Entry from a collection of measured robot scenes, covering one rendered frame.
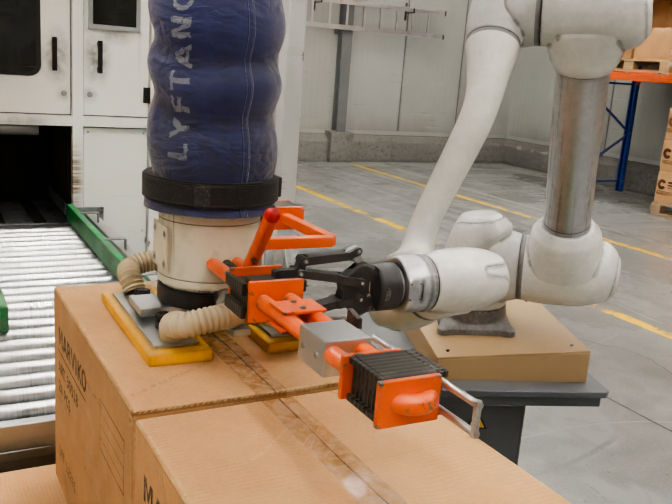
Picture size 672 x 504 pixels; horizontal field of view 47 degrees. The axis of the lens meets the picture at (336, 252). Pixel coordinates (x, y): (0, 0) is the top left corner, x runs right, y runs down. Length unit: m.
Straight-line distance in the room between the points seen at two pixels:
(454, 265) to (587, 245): 0.60
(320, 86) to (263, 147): 10.54
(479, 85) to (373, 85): 10.80
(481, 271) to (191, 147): 0.49
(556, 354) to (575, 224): 0.30
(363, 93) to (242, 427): 11.21
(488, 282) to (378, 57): 11.05
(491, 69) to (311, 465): 0.79
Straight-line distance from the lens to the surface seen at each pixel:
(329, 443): 1.01
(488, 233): 1.80
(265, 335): 1.28
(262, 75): 1.24
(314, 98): 11.75
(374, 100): 12.24
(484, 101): 1.41
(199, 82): 1.21
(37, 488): 1.73
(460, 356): 1.75
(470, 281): 1.23
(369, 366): 0.81
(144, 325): 1.30
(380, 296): 1.16
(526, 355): 1.80
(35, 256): 3.45
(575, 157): 1.65
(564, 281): 1.80
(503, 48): 1.46
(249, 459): 0.96
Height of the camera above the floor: 1.40
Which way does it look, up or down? 13 degrees down
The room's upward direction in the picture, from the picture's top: 4 degrees clockwise
